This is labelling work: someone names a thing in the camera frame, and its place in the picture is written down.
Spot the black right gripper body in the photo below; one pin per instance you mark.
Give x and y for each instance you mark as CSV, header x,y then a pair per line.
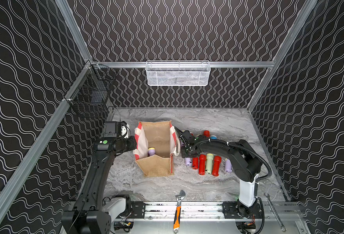
x,y
184,143

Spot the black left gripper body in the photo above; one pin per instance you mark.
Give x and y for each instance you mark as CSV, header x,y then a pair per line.
x,y
130,143

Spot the purple flashlight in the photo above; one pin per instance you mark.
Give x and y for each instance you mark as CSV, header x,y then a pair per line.
x,y
151,151
188,162
228,166

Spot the jute and red tote bag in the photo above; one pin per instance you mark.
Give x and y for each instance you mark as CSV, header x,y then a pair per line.
x,y
161,136

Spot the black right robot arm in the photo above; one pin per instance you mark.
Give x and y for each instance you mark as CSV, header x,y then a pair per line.
x,y
247,165

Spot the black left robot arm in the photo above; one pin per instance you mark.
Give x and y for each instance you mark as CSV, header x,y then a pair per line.
x,y
87,215

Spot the red flashlight back row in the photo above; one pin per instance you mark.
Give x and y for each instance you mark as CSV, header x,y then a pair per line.
x,y
207,133

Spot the silver combination wrench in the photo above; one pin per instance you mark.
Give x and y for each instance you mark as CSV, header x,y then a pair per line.
x,y
282,226

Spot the black wire mesh basket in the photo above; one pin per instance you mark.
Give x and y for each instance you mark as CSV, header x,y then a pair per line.
x,y
92,97

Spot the orange handled adjustable wrench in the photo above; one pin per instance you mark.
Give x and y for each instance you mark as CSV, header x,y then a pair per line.
x,y
179,198

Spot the white wire mesh basket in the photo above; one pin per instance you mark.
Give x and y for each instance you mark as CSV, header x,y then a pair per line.
x,y
177,73

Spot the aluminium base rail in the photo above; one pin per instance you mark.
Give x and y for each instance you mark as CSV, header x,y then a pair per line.
x,y
207,211

